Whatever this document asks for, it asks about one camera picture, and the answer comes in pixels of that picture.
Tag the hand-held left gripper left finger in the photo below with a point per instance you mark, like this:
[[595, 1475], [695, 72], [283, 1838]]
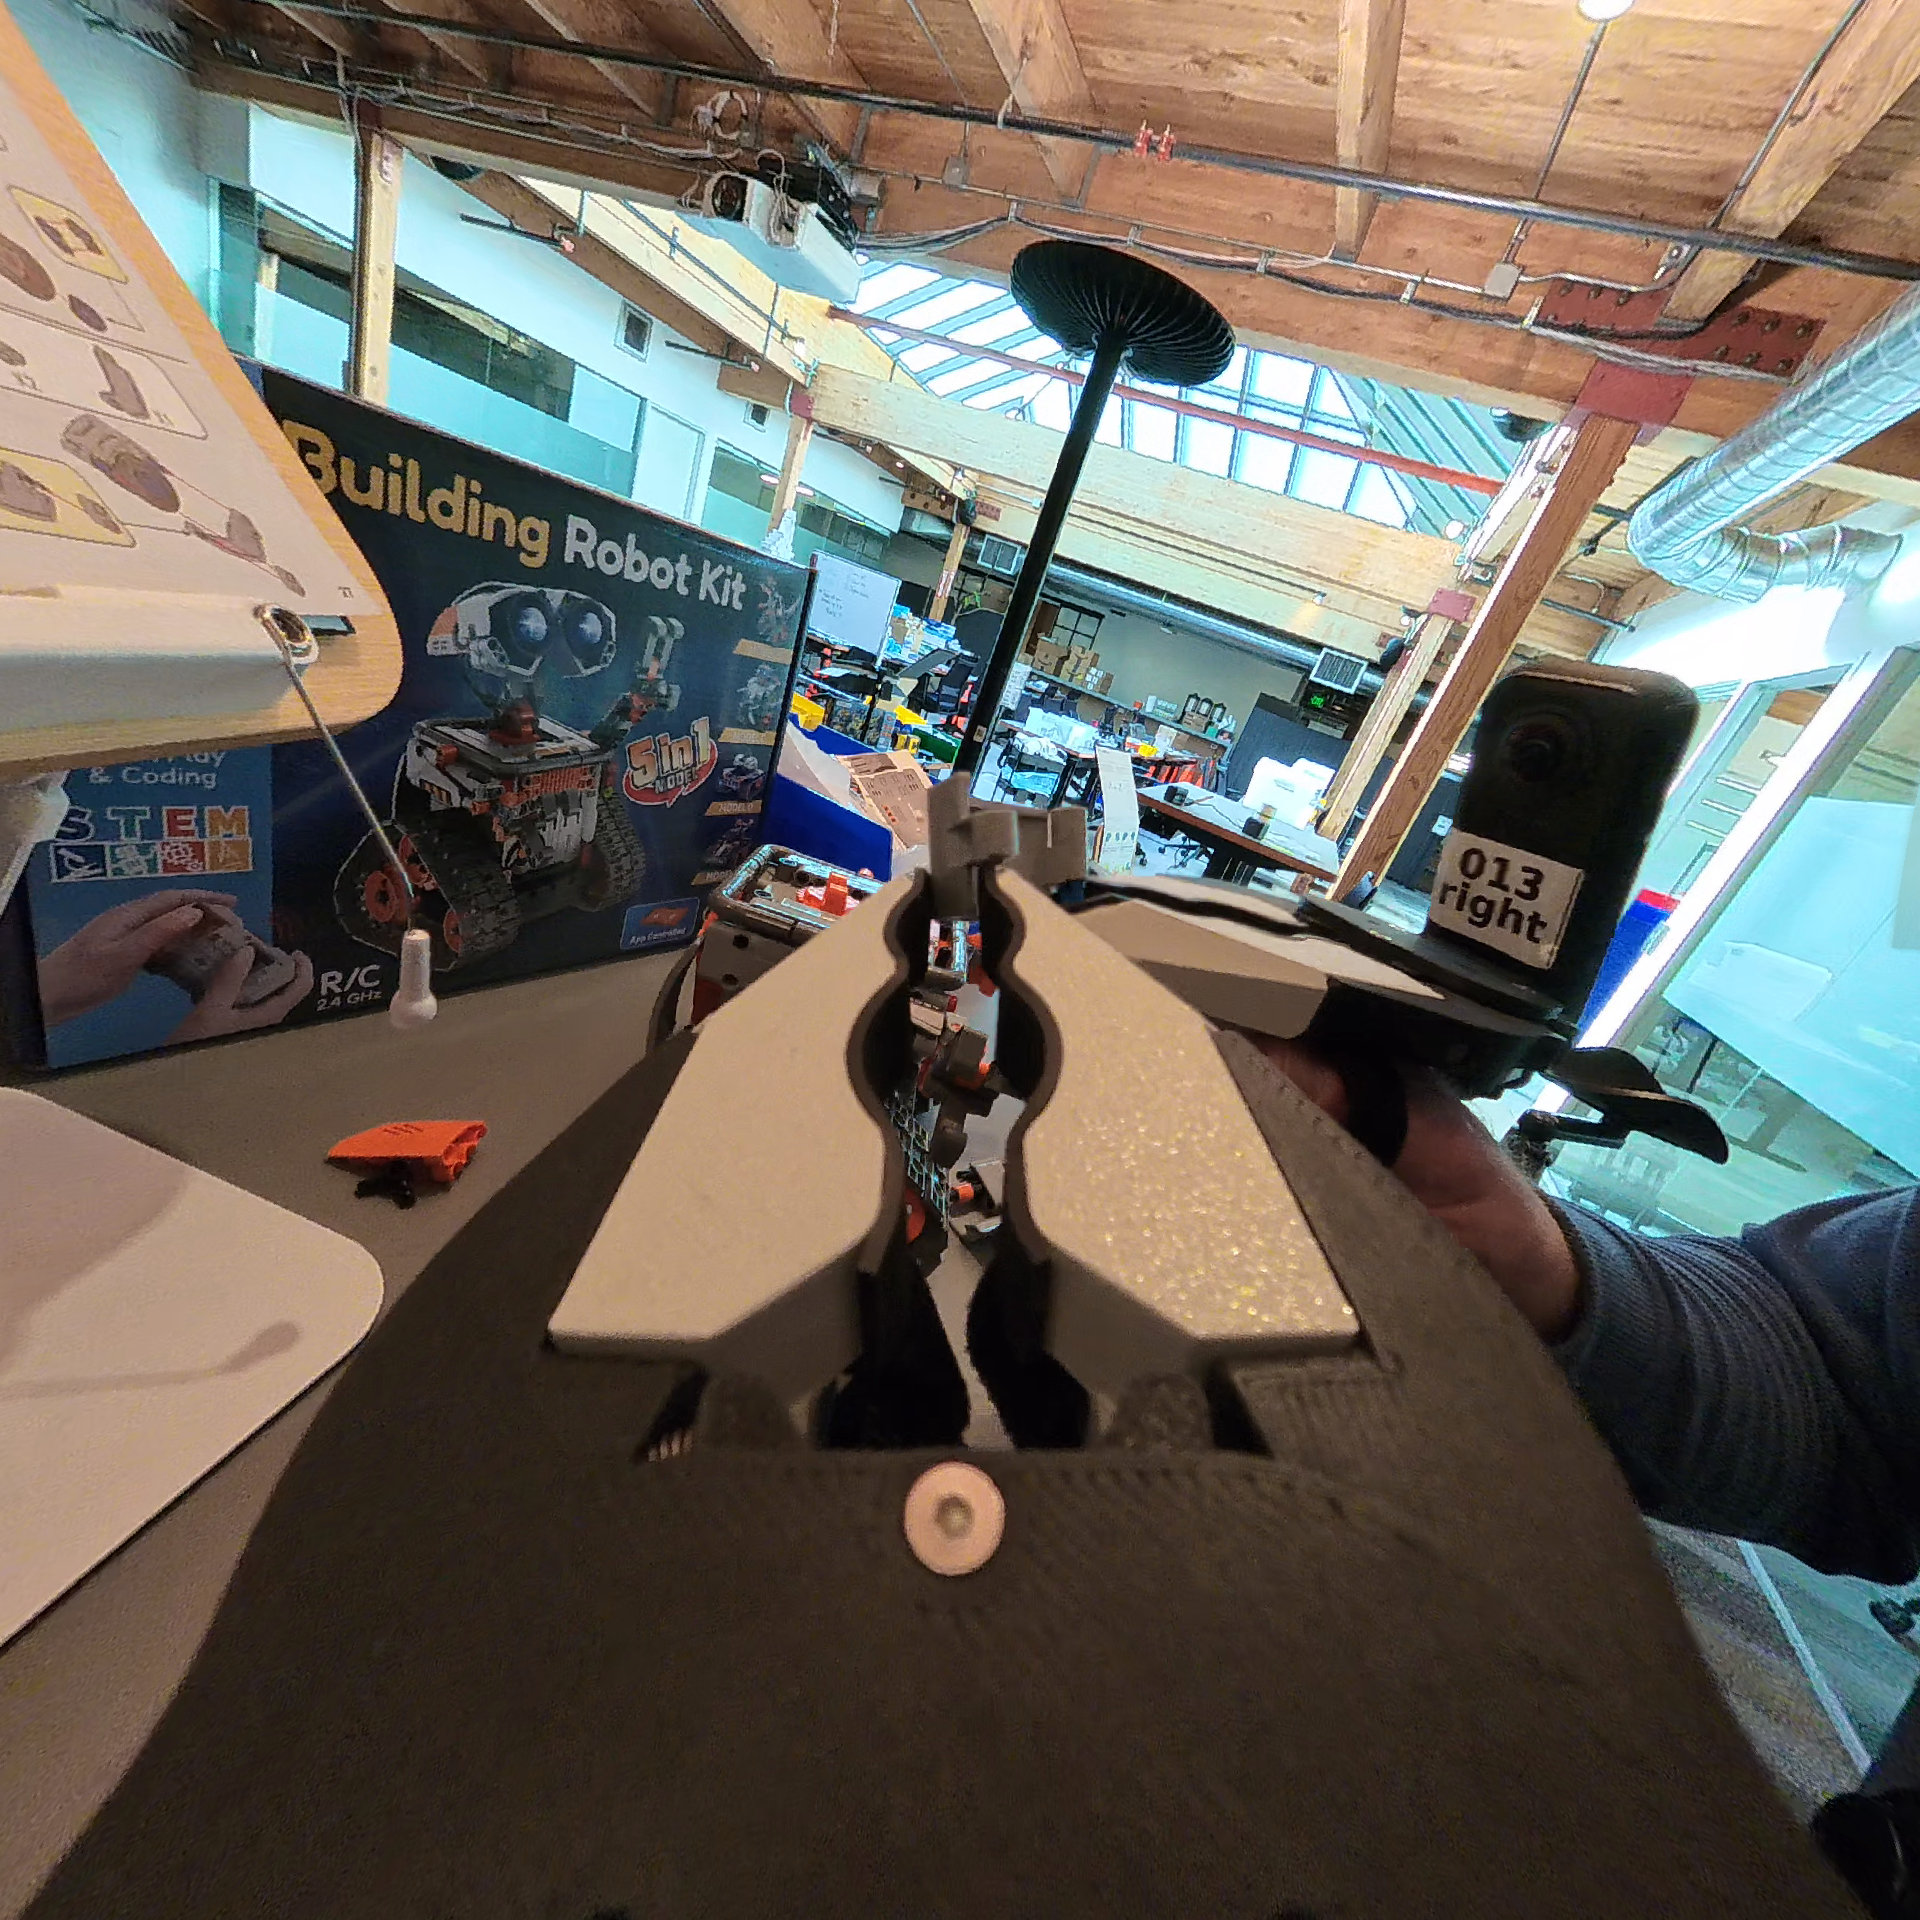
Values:
[[720, 1199]]

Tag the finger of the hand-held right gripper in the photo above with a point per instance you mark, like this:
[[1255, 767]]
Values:
[[1230, 974], [1198, 897]]

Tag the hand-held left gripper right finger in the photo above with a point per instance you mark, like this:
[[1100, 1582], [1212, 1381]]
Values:
[[1186, 1199]]

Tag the person's right forearm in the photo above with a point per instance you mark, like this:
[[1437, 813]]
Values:
[[1755, 1380]]

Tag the person's right hand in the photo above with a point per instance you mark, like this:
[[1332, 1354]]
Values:
[[1482, 1199]]

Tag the white easel sign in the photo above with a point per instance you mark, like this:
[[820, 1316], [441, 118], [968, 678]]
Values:
[[1114, 812]]

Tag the grey orange tracked toy robot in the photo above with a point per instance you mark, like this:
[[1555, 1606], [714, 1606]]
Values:
[[781, 916]]

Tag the small orange fin piece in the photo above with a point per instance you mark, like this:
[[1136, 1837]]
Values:
[[407, 1144]]

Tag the white sticker sheet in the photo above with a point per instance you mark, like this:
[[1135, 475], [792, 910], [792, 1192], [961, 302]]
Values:
[[893, 794]]

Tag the black chair armrest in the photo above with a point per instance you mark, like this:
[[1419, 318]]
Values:
[[1634, 1100]]

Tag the blue plastic bin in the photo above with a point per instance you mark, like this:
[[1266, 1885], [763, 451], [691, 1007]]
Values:
[[810, 816]]

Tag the whiteboard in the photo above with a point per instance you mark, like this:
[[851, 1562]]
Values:
[[857, 598]]

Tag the blue robot kit box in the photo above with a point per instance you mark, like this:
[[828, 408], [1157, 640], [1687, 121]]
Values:
[[522, 675]]

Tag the white book stand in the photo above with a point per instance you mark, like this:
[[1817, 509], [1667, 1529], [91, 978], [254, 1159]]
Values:
[[152, 1273]]

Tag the black floor lamp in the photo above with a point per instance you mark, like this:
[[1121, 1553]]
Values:
[[1118, 315]]

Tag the open instruction booklet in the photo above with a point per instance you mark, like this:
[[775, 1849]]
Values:
[[136, 419]]

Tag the silver air duct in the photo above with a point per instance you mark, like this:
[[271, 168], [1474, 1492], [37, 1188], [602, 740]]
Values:
[[1772, 480]]

